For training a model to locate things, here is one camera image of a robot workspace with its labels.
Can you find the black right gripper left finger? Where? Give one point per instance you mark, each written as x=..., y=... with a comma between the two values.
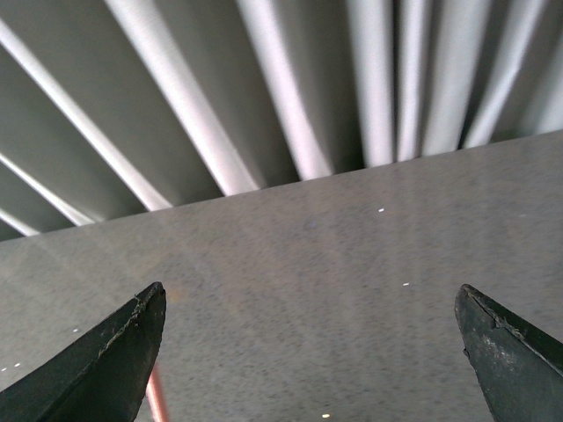
x=103, y=375

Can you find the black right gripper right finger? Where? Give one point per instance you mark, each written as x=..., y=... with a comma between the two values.
x=518, y=366

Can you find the pink chopstick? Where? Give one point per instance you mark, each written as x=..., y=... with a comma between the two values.
x=156, y=397

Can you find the grey pleated curtain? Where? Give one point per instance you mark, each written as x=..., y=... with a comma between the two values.
x=115, y=108

